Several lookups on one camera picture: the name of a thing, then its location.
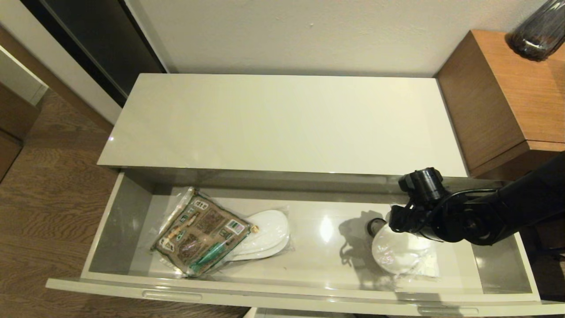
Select white slippers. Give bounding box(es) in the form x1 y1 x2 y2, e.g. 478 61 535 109
371 221 441 279
223 210 293 263

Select brown grain package green print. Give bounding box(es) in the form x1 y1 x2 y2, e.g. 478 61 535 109
151 188 259 279

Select silver and black robot base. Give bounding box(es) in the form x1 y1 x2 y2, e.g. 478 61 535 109
244 309 354 318

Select glossy white drawer cabinet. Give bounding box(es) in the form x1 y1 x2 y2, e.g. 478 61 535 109
97 73 508 197

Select brown wooden side cabinet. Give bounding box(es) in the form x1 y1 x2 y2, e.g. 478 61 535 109
436 30 565 182

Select dark glass vase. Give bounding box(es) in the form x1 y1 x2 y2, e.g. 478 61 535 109
505 0 565 61

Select dark door panel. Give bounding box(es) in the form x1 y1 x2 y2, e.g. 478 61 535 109
20 0 168 109

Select brown and white furniture piece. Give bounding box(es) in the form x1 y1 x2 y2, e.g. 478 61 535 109
0 44 49 182

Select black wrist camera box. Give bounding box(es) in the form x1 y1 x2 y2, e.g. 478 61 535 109
388 204 413 234

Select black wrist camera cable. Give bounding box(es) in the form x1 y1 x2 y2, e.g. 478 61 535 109
404 188 501 221

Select white door frame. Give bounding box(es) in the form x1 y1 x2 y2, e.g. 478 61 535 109
0 0 124 126

